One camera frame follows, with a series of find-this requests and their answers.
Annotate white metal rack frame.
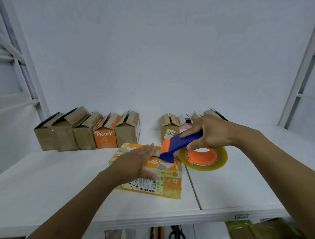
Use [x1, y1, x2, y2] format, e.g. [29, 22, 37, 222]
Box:
[0, 0, 51, 121]
[278, 26, 315, 130]

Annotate person's right forearm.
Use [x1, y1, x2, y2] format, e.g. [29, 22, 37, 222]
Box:
[231, 123, 315, 239]

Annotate yellow tool handle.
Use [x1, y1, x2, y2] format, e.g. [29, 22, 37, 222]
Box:
[150, 227, 164, 239]

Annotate orange cardboard box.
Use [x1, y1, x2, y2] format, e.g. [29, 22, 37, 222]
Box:
[93, 112, 121, 149]

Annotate olive green packet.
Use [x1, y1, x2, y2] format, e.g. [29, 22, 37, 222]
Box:
[225, 218, 307, 239]

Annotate pink cardboard box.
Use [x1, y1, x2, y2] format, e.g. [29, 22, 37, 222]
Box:
[178, 114, 194, 133]

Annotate person's left hand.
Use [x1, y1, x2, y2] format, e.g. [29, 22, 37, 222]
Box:
[108, 143, 157, 185]

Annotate orange white printed carton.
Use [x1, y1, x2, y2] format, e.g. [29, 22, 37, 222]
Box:
[109, 143, 183, 199]

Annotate black handled scissors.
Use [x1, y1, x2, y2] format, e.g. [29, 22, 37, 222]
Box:
[169, 225, 186, 239]

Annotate person's left forearm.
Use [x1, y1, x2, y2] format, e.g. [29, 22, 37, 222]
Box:
[27, 168, 121, 239]

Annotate person's right hand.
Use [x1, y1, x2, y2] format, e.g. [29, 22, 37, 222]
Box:
[179, 114, 238, 151]

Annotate brown box with white label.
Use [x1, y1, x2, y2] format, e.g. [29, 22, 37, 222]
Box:
[160, 113, 181, 142]

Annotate blue orange tape dispenser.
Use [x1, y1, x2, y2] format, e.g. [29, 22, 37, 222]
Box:
[158, 130, 220, 166]

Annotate clear packing tape roll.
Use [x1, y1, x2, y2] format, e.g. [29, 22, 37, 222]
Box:
[179, 146, 228, 172]

